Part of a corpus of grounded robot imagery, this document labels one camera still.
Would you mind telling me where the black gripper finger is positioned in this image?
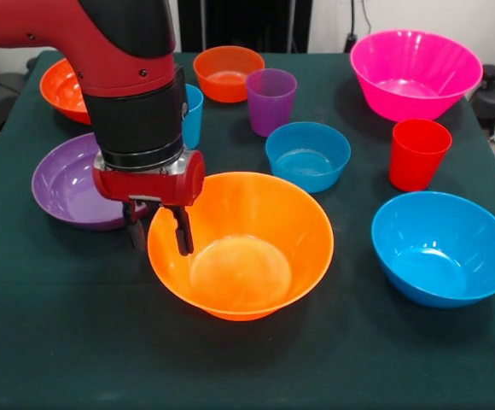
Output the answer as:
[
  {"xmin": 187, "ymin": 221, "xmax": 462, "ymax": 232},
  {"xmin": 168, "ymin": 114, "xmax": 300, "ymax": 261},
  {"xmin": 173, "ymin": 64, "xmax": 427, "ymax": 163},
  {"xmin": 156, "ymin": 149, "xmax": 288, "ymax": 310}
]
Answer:
[
  {"xmin": 121, "ymin": 200, "xmax": 148, "ymax": 251},
  {"xmin": 169, "ymin": 204, "xmax": 195, "ymax": 257}
]

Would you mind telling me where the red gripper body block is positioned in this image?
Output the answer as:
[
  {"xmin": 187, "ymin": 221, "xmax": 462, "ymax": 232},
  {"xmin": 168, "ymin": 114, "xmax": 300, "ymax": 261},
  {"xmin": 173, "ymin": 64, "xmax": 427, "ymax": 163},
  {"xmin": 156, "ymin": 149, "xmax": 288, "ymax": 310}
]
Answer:
[{"xmin": 91, "ymin": 149, "xmax": 207, "ymax": 209}]

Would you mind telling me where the large orange bowl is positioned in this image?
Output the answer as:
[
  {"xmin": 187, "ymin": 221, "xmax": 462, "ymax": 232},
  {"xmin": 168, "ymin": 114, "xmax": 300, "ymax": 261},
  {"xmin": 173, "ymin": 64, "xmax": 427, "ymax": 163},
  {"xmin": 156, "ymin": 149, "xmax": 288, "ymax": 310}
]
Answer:
[{"xmin": 146, "ymin": 171, "xmax": 335, "ymax": 322}]

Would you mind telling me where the blue cup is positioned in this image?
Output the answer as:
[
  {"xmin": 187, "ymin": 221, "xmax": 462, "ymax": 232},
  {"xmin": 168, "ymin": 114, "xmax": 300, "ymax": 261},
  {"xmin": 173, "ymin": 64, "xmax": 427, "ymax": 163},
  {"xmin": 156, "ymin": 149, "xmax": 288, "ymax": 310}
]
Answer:
[{"xmin": 182, "ymin": 83, "xmax": 205, "ymax": 150}]

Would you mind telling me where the wide purple bowl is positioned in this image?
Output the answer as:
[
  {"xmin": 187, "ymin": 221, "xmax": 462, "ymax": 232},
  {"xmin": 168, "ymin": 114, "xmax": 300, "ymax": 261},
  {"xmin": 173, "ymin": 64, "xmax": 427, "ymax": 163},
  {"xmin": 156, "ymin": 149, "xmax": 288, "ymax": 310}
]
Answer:
[{"xmin": 31, "ymin": 132, "xmax": 153, "ymax": 232}]

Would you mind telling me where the dark green table cloth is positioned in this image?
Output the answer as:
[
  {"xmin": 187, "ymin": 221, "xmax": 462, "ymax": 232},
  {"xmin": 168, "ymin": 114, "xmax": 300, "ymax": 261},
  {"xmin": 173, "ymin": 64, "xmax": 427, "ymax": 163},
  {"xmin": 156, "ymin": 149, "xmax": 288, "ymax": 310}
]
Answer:
[{"xmin": 0, "ymin": 50, "xmax": 495, "ymax": 410}]

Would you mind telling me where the wide red-orange bowl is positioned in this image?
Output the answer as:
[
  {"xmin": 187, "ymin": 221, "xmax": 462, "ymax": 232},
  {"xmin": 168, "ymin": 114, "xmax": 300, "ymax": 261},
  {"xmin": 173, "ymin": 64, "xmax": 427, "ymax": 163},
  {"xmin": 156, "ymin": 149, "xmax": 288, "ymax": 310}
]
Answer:
[{"xmin": 38, "ymin": 57, "xmax": 93, "ymax": 126}]

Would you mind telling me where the small red-orange bowl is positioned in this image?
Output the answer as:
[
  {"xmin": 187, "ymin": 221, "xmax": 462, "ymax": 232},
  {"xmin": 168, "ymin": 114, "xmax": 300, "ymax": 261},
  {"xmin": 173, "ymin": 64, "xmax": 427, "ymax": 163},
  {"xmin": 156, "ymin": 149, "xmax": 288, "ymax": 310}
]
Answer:
[{"xmin": 192, "ymin": 44, "xmax": 266, "ymax": 104}]

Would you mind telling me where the purple cup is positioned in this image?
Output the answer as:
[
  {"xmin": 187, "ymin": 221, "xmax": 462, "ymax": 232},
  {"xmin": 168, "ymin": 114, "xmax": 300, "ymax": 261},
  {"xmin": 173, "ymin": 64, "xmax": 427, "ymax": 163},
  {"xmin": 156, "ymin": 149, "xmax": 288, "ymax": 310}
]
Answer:
[{"xmin": 245, "ymin": 67, "xmax": 298, "ymax": 138}]

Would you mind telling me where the small blue bowl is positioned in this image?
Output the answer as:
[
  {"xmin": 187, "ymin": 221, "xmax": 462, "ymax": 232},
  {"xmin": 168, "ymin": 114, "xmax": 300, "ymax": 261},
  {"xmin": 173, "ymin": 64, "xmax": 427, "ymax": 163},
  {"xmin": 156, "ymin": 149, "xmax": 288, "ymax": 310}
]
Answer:
[{"xmin": 265, "ymin": 121, "xmax": 352, "ymax": 195}]

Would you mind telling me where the red cup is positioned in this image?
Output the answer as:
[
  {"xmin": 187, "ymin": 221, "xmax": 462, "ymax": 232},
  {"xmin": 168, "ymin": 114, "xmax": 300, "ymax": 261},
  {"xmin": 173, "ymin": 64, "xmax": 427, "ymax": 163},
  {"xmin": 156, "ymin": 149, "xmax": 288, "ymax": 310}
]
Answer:
[{"xmin": 388, "ymin": 118, "xmax": 453, "ymax": 192}]

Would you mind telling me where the large blue bowl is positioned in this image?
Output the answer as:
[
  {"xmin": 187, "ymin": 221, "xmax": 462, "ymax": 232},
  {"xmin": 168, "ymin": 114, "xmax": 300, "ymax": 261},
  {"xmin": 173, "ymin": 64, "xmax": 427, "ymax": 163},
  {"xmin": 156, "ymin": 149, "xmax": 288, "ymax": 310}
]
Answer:
[{"xmin": 370, "ymin": 190, "xmax": 495, "ymax": 309}]

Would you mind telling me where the large pink bowl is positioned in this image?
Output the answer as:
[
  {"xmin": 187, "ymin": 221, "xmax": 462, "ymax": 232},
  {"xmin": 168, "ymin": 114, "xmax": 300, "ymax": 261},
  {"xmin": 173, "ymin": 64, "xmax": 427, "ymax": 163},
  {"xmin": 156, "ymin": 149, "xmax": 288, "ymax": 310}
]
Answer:
[{"xmin": 349, "ymin": 28, "xmax": 485, "ymax": 123}]

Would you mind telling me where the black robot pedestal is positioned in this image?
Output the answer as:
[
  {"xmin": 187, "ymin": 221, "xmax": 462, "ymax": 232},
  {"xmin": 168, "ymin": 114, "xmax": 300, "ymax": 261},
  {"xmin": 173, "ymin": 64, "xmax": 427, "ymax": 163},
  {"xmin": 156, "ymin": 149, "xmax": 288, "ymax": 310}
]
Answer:
[{"xmin": 178, "ymin": 0, "xmax": 313, "ymax": 54}]

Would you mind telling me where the black plug with cable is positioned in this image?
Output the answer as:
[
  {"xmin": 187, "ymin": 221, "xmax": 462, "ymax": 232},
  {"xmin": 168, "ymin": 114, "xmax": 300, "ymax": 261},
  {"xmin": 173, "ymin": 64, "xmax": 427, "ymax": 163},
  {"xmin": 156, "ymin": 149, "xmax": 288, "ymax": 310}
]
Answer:
[{"xmin": 343, "ymin": 0, "xmax": 372, "ymax": 53}]

